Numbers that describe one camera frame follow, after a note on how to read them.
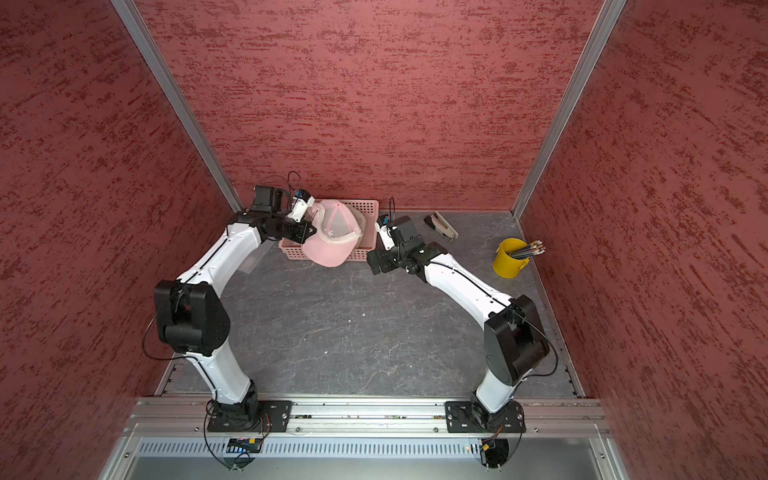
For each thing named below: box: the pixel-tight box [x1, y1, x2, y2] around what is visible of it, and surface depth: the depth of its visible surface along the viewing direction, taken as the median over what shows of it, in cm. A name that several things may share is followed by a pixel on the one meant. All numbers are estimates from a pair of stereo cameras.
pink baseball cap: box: [302, 199, 367, 268], surface depth 96 cm
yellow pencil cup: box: [492, 237, 530, 279], surface depth 99 cm
